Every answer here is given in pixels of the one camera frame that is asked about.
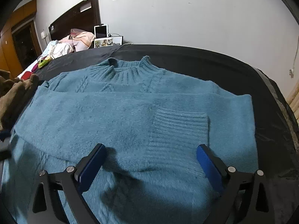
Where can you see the black cloth bed cover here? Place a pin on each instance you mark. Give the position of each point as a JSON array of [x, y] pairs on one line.
[[222, 67]]

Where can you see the beige curtain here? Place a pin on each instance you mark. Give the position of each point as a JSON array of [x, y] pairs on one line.
[[293, 100]]

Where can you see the small white wall socket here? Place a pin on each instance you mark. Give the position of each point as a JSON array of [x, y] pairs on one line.
[[44, 34]]

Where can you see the white tablet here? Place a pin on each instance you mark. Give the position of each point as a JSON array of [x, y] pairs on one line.
[[101, 30]]

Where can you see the wooden wardrobe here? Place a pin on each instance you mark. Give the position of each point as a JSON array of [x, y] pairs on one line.
[[16, 39]]

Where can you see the green toy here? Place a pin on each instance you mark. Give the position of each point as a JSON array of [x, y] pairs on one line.
[[44, 62]]

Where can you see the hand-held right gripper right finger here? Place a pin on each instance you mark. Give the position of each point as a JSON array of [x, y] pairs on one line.
[[209, 168]]

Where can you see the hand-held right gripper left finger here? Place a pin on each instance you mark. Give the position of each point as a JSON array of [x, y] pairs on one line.
[[90, 171]]

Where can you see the teal knit sweater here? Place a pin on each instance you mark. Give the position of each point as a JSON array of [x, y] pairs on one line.
[[128, 116]]

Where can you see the pile of pink bedding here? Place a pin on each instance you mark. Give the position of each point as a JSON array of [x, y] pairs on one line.
[[74, 40]]

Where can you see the brown fleece garment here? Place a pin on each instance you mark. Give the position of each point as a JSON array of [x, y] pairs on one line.
[[16, 95]]

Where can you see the photo collage frame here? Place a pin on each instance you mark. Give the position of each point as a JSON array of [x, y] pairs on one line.
[[107, 42]]

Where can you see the red cloth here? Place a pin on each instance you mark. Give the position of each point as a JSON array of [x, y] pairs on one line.
[[26, 75]]

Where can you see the dark wooden headboard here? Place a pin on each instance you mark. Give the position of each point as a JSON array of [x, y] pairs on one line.
[[70, 21]]

